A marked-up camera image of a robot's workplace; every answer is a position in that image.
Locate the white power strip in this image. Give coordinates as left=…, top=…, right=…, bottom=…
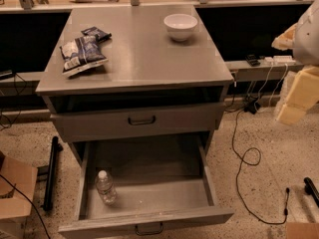
left=264, top=56, right=295, bottom=65

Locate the black post at right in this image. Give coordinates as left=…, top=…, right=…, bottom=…
left=304, top=177, right=319, bottom=207

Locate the black power adapter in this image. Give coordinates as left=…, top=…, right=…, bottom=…
left=244, top=101, right=260, bottom=115

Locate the small dark snack bag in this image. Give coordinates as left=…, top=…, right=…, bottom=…
left=81, top=27, right=112, bottom=43

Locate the open middle drawer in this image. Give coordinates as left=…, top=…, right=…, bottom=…
left=59, top=133, right=233, bottom=239

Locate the black remote on ledge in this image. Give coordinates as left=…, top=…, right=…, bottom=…
left=246, top=55, right=260, bottom=67

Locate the cardboard box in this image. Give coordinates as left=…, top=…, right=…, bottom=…
left=0, top=152, right=38, bottom=239

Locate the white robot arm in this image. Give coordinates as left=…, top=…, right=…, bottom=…
left=271, top=0, right=319, bottom=124

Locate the black middle drawer handle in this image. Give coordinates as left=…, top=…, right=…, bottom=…
left=135, top=222, right=163, bottom=236

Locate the clear plastic water bottle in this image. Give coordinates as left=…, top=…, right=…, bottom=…
left=95, top=170, right=117, bottom=205

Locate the grey metal drawer cabinet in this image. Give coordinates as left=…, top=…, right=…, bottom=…
left=34, top=4, right=235, bottom=239

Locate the black upper drawer handle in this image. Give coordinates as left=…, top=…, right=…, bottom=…
left=128, top=116, right=157, bottom=126

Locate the black drawer handle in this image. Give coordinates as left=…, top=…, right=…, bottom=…
left=128, top=116, right=157, bottom=126
left=135, top=222, right=163, bottom=236

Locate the upper grey drawer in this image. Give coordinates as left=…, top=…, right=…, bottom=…
left=51, top=103, right=224, bottom=142

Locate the large blue chip bag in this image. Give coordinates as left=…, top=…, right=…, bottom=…
left=60, top=36, right=108, bottom=77

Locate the black bar on floor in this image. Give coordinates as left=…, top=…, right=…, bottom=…
left=43, top=136, right=63, bottom=211

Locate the black cable over box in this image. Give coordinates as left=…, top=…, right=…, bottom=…
left=0, top=173, right=52, bottom=239

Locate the white ceramic bowl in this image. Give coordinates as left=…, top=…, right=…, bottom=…
left=163, top=14, right=198, bottom=42

